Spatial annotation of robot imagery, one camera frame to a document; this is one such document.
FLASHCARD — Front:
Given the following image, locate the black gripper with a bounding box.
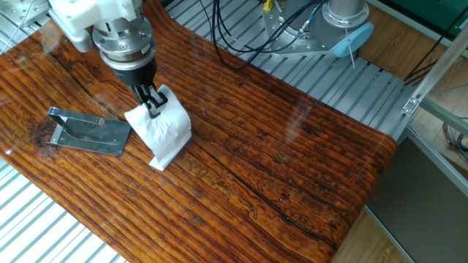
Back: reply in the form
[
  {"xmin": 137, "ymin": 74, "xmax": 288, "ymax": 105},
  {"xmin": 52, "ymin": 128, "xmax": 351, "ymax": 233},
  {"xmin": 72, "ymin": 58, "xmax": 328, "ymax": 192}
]
[{"xmin": 111, "ymin": 60, "xmax": 169, "ymax": 119}]

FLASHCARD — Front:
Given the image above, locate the white toilet paper roll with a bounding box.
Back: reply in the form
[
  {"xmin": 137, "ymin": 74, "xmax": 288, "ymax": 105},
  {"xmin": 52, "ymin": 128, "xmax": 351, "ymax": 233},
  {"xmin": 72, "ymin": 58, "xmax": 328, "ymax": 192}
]
[{"xmin": 124, "ymin": 84, "xmax": 193, "ymax": 172}]

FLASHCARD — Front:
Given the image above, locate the shiny metal toilet paper holder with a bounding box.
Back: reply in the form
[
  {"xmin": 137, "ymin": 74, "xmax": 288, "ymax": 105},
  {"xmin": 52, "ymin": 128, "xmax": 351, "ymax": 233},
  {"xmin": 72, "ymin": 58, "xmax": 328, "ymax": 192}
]
[{"xmin": 47, "ymin": 106, "xmax": 132, "ymax": 157}]

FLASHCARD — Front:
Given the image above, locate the glossy wood-grain table mat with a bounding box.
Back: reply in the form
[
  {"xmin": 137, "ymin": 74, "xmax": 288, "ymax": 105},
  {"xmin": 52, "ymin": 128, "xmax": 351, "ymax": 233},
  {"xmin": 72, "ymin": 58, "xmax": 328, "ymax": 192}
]
[{"xmin": 0, "ymin": 0, "xmax": 399, "ymax": 263}]

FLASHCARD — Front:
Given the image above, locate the silver perforated metal plate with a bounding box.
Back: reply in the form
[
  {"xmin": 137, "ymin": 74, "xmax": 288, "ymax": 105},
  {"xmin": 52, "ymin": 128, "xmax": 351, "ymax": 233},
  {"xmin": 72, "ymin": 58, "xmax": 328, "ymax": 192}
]
[{"xmin": 0, "ymin": 0, "xmax": 52, "ymax": 27}]

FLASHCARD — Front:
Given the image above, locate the white zip tie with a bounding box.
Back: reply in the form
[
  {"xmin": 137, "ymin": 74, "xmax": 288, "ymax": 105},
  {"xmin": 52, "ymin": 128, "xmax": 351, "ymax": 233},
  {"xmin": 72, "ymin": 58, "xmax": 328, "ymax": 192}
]
[{"xmin": 344, "ymin": 26, "xmax": 355, "ymax": 70}]

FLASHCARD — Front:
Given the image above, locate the green board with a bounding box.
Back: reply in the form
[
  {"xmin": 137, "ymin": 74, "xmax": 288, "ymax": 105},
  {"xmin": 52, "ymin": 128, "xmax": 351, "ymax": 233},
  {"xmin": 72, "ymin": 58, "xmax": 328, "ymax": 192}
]
[{"xmin": 387, "ymin": 0, "xmax": 468, "ymax": 37}]

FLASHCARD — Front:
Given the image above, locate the dark grey panel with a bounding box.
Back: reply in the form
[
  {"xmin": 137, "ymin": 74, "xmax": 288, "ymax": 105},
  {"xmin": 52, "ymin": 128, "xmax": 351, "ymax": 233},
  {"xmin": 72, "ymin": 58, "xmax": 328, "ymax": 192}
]
[{"xmin": 365, "ymin": 137, "xmax": 468, "ymax": 263}]

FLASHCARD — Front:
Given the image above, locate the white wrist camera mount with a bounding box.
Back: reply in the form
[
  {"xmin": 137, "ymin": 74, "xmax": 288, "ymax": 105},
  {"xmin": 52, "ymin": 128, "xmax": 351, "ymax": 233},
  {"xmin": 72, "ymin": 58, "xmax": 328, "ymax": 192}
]
[{"xmin": 47, "ymin": 0, "xmax": 143, "ymax": 54}]

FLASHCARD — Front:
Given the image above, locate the thin white cable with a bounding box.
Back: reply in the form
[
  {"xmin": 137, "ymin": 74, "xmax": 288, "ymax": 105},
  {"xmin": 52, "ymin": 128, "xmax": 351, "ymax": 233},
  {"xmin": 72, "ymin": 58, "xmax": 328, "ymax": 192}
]
[{"xmin": 0, "ymin": 0, "xmax": 37, "ymax": 55}]

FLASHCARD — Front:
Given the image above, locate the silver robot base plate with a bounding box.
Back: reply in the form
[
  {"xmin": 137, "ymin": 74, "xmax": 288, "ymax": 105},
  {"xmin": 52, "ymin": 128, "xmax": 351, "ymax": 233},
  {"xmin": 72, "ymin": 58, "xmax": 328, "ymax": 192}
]
[{"xmin": 262, "ymin": 0, "xmax": 343, "ymax": 59}]

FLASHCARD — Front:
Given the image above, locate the cable with metal connector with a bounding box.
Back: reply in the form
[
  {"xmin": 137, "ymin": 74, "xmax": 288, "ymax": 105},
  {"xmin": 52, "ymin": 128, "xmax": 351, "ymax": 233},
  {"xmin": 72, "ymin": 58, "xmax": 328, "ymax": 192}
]
[{"xmin": 298, "ymin": 0, "xmax": 328, "ymax": 37}]

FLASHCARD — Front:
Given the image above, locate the black floor cable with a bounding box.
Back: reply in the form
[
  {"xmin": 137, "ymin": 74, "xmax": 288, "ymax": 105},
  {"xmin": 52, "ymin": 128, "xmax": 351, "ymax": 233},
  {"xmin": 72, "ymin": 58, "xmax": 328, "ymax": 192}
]
[{"xmin": 404, "ymin": 14, "xmax": 468, "ymax": 87}]

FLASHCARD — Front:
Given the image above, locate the aluminium frame post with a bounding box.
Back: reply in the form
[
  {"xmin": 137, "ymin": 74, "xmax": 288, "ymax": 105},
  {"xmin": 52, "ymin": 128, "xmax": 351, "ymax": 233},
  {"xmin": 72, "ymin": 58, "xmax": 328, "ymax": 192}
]
[{"xmin": 401, "ymin": 25, "xmax": 468, "ymax": 117}]

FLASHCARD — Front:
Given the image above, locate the aluminium frame rail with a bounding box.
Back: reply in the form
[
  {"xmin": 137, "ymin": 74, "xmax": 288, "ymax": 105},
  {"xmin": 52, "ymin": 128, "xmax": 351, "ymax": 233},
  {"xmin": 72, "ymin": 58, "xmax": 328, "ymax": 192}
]
[
  {"xmin": 398, "ymin": 126, "xmax": 468, "ymax": 198},
  {"xmin": 419, "ymin": 98, "xmax": 468, "ymax": 136}
]

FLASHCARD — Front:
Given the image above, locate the grey cable bundle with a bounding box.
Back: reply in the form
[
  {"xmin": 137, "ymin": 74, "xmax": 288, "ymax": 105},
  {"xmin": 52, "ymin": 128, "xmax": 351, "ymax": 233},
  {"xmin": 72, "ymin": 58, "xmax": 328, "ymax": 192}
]
[{"xmin": 442, "ymin": 116, "xmax": 468, "ymax": 164}]

